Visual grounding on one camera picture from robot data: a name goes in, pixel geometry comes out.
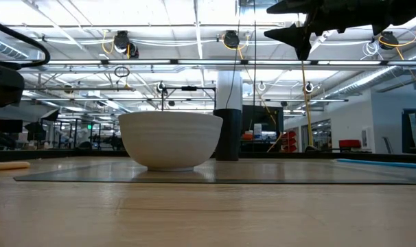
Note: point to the silver ceiling duct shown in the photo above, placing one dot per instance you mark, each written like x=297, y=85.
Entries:
x=366, y=80

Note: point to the red box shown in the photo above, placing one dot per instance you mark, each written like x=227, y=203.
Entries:
x=349, y=143

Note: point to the red storage bins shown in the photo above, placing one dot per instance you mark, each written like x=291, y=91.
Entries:
x=289, y=140

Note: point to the blue drinking straw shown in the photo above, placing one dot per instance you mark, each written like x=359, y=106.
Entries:
x=383, y=163

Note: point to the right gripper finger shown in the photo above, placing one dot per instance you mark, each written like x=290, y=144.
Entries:
x=294, y=7
x=297, y=36

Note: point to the long ceiling light bar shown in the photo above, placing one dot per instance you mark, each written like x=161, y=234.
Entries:
x=139, y=62

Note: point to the white building column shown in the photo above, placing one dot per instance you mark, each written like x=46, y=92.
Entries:
x=228, y=89

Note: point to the black aluminium rig frame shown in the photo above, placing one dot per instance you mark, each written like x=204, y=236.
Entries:
x=366, y=156

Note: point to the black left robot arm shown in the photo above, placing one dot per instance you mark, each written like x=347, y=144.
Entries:
x=2, y=85

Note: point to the dark wall monitor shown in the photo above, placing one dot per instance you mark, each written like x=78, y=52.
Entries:
x=414, y=130

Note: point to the black background panel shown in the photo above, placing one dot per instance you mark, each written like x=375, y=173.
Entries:
x=263, y=120

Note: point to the white ceramic bowl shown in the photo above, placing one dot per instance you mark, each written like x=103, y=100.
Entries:
x=170, y=137

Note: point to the translucent mat with grey border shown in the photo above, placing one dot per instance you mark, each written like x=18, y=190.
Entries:
x=91, y=175

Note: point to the black background camera frame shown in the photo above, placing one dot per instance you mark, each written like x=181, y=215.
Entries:
x=189, y=88

